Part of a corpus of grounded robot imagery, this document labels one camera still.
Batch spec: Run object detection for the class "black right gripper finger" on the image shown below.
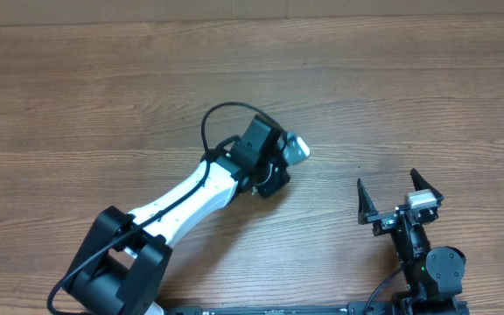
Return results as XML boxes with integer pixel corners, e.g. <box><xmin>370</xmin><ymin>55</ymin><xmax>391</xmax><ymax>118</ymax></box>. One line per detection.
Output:
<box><xmin>409</xmin><ymin>168</ymin><xmax>444</xmax><ymax>202</ymax></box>
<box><xmin>356</xmin><ymin>178</ymin><xmax>378</xmax><ymax>225</ymax></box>

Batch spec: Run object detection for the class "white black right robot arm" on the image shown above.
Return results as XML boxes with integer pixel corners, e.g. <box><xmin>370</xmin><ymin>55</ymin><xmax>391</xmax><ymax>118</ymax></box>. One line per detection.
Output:
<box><xmin>348</xmin><ymin>169</ymin><xmax>470</xmax><ymax>315</ymax></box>

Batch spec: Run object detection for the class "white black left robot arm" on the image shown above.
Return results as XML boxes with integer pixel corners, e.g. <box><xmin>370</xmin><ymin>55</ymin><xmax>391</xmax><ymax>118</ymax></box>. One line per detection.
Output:
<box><xmin>56</xmin><ymin>115</ymin><xmax>311</xmax><ymax>314</ymax></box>

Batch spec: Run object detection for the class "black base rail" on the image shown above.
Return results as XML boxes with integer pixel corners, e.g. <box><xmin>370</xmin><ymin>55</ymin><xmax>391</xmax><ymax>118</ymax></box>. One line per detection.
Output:
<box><xmin>164</xmin><ymin>299</ymin><xmax>410</xmax><ymax>315</ymax></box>

